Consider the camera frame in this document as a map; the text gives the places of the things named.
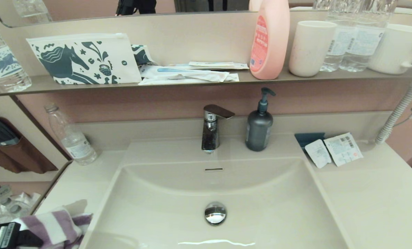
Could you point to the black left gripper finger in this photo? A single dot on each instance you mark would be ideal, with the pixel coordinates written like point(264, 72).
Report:
point(31, 240)

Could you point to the purple white striped towel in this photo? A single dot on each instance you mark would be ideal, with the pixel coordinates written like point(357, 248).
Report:
point(57, 224)

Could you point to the chrome lever faucet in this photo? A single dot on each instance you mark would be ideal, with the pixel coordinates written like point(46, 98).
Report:
point(210, 135)

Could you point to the beige ceramic sink basin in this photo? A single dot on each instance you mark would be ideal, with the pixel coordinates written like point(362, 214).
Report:
point(278, 207)

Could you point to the clear plastic wrapped items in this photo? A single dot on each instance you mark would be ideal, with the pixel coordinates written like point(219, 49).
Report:
point(15, 204)

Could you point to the slim clear plastic bottle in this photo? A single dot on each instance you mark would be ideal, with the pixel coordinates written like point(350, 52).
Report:
point(75, 145)

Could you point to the water bottle with horse label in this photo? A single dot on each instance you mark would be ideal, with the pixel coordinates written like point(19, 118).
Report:
point(5, 62)

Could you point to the chrome drain stopper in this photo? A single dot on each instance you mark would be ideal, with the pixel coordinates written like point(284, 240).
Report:
point(215, 213)

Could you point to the white horse print pouch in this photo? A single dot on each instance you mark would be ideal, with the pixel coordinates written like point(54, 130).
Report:
point(88, 58)

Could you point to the long thin white packet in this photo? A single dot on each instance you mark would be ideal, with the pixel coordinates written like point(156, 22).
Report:
point(171, 82)

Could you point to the small horse print packet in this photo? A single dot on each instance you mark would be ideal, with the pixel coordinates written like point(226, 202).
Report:
point(142, 55)

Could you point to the white toothbrush packet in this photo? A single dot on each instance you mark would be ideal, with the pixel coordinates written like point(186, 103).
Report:
point(192, 73)

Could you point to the dark grey soap pump bottle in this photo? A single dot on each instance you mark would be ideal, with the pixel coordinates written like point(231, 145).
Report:
point(258, 131)

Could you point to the flat white amenity packet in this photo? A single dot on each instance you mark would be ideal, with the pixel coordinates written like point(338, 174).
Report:
point(212, 65)

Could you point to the teal tray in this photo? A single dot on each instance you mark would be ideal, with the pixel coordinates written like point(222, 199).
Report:
point(308, 138)

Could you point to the small white sachet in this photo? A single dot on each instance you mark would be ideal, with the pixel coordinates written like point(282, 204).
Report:
point(318, 154)

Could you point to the pink lotion bottle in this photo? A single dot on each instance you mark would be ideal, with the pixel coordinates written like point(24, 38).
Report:
point(269, 41)

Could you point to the large white printed sachet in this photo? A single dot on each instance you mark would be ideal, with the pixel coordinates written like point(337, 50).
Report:
point(344, 149)

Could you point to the clear ribbed water bottle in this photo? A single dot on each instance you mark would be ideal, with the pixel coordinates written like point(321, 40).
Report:
point(365, 45)
point(335, 45)

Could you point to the black labelled left wrist camera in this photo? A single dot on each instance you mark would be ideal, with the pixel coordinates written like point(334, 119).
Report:
point(6, 237)

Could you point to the grey wall shelf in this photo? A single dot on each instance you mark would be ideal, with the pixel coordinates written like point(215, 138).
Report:
point(192, 87)

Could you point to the wall mirror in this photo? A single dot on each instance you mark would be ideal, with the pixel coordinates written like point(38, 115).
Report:
point(88, 7)

